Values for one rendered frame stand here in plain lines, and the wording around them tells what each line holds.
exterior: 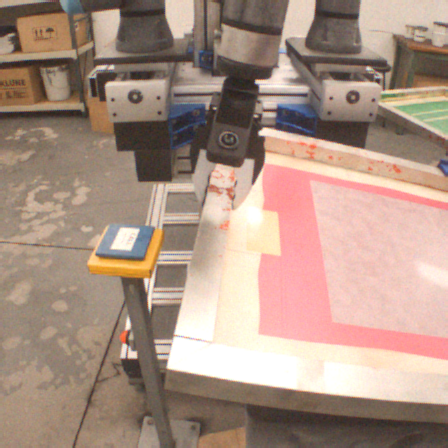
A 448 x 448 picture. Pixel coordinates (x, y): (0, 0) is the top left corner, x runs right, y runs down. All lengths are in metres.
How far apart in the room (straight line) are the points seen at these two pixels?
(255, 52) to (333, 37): 0.60
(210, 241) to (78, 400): 1.35
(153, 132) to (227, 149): 0.56
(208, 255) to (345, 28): 0.75
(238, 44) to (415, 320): 0.41
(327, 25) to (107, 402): 1.52
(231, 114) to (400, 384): 0.34
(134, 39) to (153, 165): 0.31
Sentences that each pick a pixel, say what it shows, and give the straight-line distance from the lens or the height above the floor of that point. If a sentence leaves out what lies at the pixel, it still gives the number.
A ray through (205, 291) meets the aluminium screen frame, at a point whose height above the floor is 1.16.
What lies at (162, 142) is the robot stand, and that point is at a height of 1.05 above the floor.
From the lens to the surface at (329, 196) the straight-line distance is 0.73.
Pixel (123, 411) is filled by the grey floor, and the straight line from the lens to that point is 1.69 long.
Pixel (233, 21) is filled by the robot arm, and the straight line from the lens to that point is 0.49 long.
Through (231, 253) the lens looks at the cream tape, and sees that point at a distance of 0.54.
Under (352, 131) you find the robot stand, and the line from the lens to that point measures 1.05.
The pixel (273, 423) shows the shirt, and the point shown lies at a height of 0.94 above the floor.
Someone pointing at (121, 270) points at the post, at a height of 0.94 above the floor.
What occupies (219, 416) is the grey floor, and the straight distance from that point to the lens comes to 1.65.
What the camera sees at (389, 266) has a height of 1.08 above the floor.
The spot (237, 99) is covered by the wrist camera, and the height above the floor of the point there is 1.31.
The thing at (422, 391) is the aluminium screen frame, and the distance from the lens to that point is 0.44.
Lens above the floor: 1.46
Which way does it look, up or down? 35 degrees down
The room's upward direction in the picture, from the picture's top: straight up
